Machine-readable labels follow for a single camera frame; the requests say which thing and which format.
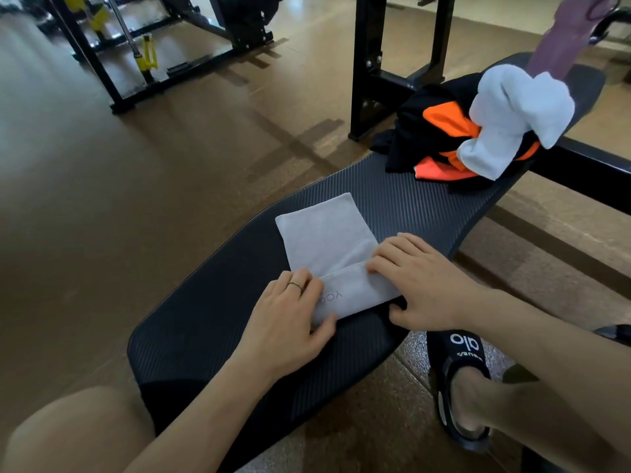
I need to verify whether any black ribbed bench pad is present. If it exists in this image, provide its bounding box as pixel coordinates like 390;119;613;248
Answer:
127;52;606;473

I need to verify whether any person's left hand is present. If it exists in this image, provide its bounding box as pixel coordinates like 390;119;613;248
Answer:
230;269;339;386

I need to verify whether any black right slipper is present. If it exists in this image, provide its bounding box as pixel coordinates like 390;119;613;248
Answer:
426;329;493;454

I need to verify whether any yellow safety catch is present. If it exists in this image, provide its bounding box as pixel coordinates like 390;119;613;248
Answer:
135;34;158;74

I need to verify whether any black steel bench frame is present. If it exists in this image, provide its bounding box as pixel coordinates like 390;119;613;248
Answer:
348;0;631;216

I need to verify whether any person's left leg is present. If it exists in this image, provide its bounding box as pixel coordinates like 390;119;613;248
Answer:
0;386;156;473

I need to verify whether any rack of black weight plates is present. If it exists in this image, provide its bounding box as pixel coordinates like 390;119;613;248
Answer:
589;7;631;45

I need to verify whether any black orange jacket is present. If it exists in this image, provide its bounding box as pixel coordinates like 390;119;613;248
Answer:
370;72;542;183

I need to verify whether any white towel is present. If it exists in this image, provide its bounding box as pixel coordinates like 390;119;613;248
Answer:
457;63;576;182

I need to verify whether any person's right hand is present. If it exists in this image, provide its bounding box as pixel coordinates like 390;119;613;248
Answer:
365;233;490;334

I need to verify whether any grey yoga fitness towel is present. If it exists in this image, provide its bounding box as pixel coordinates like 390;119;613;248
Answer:
275;192;403;328

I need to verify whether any pink water bottle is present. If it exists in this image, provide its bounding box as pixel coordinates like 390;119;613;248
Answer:
525;0;622;79

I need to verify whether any black power rack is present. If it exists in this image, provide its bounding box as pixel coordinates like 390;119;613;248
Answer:
41;0;292;115

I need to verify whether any yellow black gym machine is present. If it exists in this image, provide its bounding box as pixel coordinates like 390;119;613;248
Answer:
61;0;112;33

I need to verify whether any person's left forearm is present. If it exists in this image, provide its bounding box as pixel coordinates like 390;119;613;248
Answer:
123;357;277;473

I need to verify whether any person's right forearm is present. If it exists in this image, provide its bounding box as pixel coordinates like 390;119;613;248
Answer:
463;288;631;464

